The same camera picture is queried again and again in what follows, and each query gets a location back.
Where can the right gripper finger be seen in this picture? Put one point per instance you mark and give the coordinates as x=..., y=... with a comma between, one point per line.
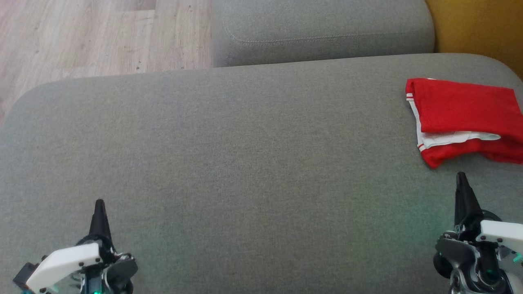
x=465, y=204

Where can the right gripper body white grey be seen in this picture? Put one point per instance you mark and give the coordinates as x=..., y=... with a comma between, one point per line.
x=490, y=253

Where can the red shorts with white stripe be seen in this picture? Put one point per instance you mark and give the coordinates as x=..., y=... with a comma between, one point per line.
x=449, y=154

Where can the large grey sofa seat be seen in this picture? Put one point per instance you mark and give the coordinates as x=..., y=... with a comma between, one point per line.
x=245, y=163

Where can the small grey sofa cushion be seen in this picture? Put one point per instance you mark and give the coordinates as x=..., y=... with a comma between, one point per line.
x=318, y=24

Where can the yellow fabric cushion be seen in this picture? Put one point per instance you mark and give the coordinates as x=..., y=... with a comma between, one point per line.
x=482, y=28

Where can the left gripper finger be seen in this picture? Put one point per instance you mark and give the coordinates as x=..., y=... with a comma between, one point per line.
x=100, y=223

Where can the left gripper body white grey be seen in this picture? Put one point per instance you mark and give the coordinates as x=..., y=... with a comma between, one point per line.
x=65, y=263

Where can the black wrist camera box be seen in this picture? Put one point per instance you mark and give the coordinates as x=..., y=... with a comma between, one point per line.
x=24, y=277

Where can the red jersey with white stripes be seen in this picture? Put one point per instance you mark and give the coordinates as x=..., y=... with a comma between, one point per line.
x=466, y=106

